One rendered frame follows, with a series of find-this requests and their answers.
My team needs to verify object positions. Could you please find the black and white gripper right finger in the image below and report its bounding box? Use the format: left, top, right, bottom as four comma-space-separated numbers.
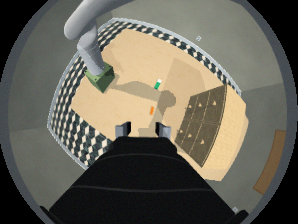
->
155, 122, 171, 140

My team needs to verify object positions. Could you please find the small wooden chest of drawers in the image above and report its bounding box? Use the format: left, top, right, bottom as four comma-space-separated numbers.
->
174, 84, 246, 169

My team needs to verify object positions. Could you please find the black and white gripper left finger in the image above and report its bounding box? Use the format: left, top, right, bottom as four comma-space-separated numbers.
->
115, 121, 131, 139

